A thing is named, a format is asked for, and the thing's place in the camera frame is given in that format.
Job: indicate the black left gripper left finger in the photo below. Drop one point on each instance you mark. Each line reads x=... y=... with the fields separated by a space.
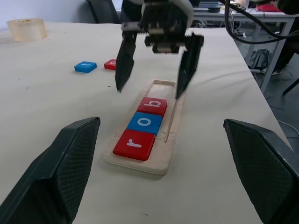
x=46 y=177

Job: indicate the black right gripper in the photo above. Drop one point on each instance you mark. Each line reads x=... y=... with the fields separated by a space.
x=163 y=25

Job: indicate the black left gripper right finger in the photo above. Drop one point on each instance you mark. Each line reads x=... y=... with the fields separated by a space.
x=264 y=172

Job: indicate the red letter b block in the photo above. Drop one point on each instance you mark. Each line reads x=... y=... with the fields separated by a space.
x=152 y=105

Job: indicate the red letter o block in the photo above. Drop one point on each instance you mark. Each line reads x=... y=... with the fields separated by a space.
x=109 y=65

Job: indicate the blue letter o block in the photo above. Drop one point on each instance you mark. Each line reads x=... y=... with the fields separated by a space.
x=144 y=123

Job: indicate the blue letter t block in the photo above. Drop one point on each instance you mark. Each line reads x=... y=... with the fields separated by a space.
x=85 y=67

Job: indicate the red letter r block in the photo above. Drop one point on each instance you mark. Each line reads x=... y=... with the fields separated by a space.
x=134 y=144

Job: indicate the wooden letter tray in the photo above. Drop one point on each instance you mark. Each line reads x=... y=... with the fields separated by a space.
x=163 y=152

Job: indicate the black office chair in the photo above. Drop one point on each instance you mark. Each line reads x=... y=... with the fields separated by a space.
x=104 y=11

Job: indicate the black bag on floor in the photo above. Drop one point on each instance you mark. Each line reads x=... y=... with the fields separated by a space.
x=259 y=58

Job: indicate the person in dark clothes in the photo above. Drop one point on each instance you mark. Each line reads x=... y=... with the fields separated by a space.
x=287 y=53

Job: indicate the grey background desk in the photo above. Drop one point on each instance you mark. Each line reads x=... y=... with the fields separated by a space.
x=268 y=18

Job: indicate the red cloth on desk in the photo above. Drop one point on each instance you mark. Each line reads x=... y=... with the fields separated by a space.
x=267 y=8

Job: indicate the clear tape roll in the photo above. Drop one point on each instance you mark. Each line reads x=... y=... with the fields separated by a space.
x=26 y=30

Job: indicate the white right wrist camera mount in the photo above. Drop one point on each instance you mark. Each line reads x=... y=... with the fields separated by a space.
x=189 y=10

